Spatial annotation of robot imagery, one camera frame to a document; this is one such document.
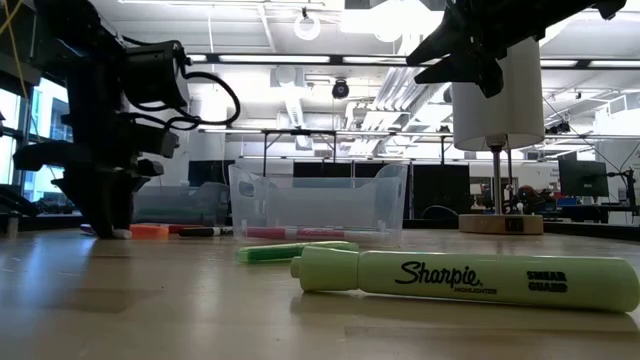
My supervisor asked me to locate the light green Sharpie highlighter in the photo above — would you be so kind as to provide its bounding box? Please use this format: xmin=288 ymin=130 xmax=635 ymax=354
xmin=289 ymin=245 xmax=640 ymax=314

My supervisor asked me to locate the black monitor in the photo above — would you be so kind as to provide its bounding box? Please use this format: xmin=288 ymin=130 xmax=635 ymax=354
xmin=187 ymin=159 xmax=234 ymax=189
xmin=558 ymin=159 xmax=610 ymax=199

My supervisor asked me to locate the pink dry-erase marker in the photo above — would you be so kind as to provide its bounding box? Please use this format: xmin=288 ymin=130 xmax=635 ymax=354
xmin=246 ymin=227 xmax=381 ymax=241

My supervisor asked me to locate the white ring light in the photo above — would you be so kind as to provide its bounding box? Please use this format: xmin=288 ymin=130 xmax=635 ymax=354
xmin=293 ymin=10 xmax=322 ymax=42

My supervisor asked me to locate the black dry-erase marker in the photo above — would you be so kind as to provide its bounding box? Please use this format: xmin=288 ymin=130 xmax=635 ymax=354
xmin=177 ymin=226 xmax=234 ymax=238

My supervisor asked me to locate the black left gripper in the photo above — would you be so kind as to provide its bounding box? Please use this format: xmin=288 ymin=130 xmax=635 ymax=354
xmin=12 ymin=122 xmax=180 ymax=239

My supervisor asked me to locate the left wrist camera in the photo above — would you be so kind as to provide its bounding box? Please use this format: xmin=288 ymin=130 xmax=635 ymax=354
xmin=123 ymin=40 xmax=190 ymax=110

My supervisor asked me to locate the dark green marker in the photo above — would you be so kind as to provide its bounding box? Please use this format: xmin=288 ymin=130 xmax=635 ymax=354
xmin=236 ymin=240 xmax=360 ymax=265

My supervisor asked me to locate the black office partition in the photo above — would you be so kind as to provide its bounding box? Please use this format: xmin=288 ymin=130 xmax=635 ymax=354
xmin=412 ymin=163 xmax=471 ymax=221

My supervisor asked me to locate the orange marker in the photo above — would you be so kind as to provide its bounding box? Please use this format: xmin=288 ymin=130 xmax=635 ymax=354
xmin=128 ymin=224 xmax=170 ymax=241

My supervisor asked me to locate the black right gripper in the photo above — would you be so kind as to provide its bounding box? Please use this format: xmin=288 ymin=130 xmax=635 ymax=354
xmin=405 ymin=0 xmax=546 ymax=99

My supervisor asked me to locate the clear plastic bin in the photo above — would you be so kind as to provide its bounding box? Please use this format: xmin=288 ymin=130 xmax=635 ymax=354
xmin=228 ymin=162 xmax=409 ymax=247

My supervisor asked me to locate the person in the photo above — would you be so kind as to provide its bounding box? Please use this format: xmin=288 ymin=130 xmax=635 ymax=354
xmin=514 ymin=183 xmax=546 ymax=215

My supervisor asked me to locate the dark grey translucent bin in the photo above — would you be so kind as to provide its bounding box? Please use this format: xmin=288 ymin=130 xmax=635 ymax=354
xmin=130 ymin=180 xmax=232 ymax=227

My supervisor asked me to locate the white shade table lamp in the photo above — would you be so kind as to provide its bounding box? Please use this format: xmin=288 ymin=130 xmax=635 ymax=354
xmin=451 ymin=34 xmax=546 ymax=236

